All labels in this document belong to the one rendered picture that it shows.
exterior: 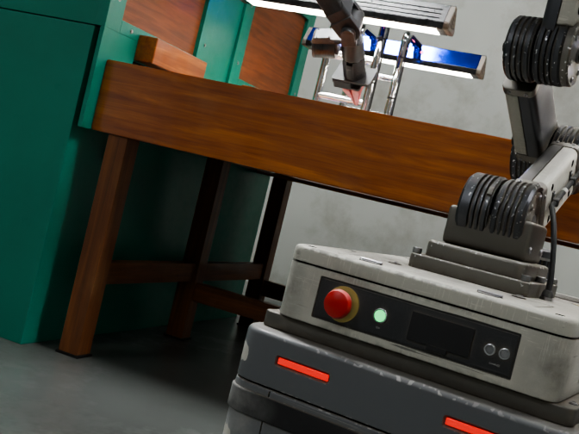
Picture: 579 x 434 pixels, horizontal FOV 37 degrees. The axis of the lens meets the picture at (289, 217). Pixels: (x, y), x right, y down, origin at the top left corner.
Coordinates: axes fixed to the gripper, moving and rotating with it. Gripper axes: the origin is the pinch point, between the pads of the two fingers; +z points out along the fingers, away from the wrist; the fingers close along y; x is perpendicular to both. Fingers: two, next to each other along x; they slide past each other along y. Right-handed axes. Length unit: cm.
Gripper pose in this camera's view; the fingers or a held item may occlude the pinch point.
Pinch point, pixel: (356, 101)
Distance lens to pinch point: 226.7
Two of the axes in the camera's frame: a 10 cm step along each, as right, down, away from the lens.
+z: 1.1, 6.7, 7.3
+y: -9.1, -2.3, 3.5
